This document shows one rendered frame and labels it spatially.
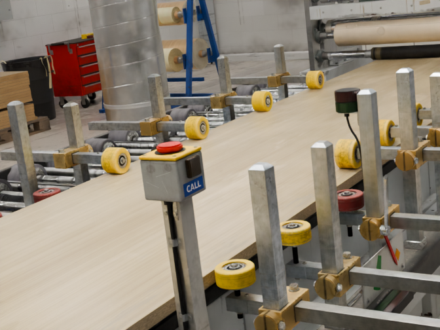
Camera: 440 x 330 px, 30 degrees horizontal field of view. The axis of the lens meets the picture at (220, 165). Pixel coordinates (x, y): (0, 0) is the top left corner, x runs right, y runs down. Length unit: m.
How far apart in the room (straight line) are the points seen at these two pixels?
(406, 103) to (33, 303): 1.06
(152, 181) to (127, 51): 4.52
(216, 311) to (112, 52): 4.15
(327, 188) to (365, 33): 2.74
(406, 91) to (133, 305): 0.95
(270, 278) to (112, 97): 4.40
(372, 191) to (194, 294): 0.76
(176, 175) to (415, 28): 3.18
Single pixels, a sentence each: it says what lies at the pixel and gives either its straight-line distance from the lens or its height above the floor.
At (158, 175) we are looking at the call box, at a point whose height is 1.19.
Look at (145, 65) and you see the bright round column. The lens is 5.77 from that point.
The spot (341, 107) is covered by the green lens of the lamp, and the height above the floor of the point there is 1.14.
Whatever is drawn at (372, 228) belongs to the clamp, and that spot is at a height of 0.85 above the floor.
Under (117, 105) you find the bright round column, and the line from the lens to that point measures 5.82.
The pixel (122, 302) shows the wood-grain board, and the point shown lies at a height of 0.90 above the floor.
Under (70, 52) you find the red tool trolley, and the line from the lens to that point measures 9.95.
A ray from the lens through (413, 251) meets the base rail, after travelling 2.23.
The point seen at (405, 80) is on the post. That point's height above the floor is 1.15.
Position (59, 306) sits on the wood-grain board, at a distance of 1.60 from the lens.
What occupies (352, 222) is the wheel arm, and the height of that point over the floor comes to 0.84.
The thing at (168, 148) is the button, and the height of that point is 1.23.
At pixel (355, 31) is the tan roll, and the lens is 4.42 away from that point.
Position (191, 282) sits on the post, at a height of 1.01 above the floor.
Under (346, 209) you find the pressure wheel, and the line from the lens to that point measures 2.01.
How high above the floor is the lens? 1.49
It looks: 14 degrees down
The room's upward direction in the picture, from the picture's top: 7 degrees counter-clockwise
